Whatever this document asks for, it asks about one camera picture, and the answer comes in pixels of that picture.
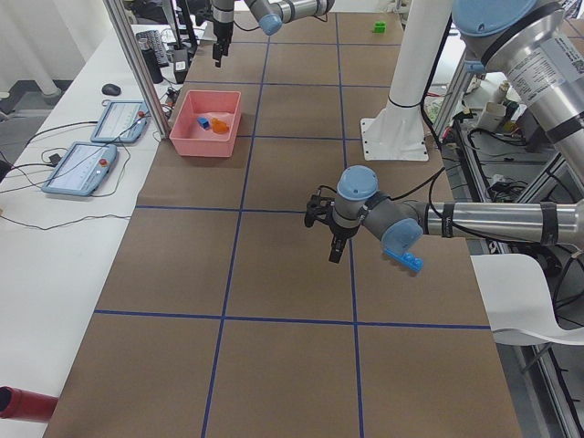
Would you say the black bottle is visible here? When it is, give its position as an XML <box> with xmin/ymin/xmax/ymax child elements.
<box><xmin>138</xmin><ymin>38</ymin><xmax>163</xmax><ymax>84</ymax></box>

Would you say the long blue block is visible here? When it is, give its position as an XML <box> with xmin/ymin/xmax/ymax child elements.
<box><xmin>383</xmin><ymin>248</ymin><xmax>423</xmax><ymax>274</ymax></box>

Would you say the teach pendant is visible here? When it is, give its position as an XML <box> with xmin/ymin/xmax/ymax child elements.
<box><xmin>41</xmin><ymin>141</ymin><xmax>118</xmax><ymax>197</ymax></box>
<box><xmin>90</xmin><ymin>100</ymin><xmax>149</xmax><ymax>143</ymax></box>

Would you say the red cylinder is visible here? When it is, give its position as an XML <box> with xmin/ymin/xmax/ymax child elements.
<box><xmin>1</xmin><ymin>386</ymin><xmax>58</xmax><ymax>423</ymax></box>

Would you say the far teach pendant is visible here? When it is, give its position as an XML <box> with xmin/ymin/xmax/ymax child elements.
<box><xmin>90</xmin><ymin>100</ymin><xmax>149</xmax><ymax>143</ymax></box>

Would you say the black keyboard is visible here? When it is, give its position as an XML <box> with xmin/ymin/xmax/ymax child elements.
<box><xmin>136</xmin><ymin>30</ymin><xmax>170</xmax><ymax>68</ymax></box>

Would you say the near teach pendant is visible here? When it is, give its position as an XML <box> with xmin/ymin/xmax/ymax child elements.
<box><xmin>41</xmin><ymin>141</ymin><xmax>118</xmax><ymax>197</ymax></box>

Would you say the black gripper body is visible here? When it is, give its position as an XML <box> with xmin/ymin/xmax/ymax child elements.
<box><xmin>328</xmin><ymin>222</ymin><xmax>360</xmax><ymax>241</ymax></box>
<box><xmin>214</xmin><ymin>20</ymin><xmax>233</xmax><ymax>44</ymax></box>

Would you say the small blue block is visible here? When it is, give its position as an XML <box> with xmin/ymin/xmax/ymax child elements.
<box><xmin>197</xmin><ymin>117</ymin><xmax>211</xmax><ymax>130</ymax></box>

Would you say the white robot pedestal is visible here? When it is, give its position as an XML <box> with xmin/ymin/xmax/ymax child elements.
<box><xmin>360</xmin><ymin>0</ymin><xmax>453</xmax><ymax>162</ymax></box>

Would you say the aluminium frame post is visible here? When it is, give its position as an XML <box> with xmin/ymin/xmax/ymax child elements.
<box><xmin>103</xmin><ymin>0</ymin><xmax>171</xmax><ymax>140</ymax></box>

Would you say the white chair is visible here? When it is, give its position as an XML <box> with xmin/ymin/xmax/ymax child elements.
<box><xmin>471</xmin><ymin>254</ymin><xmax>583</xmax><ymax>346</ymax></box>

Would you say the black computer mouse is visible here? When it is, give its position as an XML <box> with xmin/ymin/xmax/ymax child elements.
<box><xmin>101</xmin><ymin>83</ymin><xmax>121</xmax><ymax>97</ymax></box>

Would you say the green block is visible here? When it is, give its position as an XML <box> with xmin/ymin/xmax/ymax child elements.
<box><xmin>372</xmin><ymin>21</ymin><xmax>387</xmax><ymax>34</ymax></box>

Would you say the orange block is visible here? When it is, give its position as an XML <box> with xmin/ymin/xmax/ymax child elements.
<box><xmin>211</xmin><ymin>118</ymin><xmax>230</xmax><ymax>134</ymax></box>

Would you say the pink plastic box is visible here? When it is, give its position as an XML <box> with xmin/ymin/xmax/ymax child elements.
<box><xmin>170</xmin><ymin>89</ymin><xmax>241</xmax><ymax>158</ymax></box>

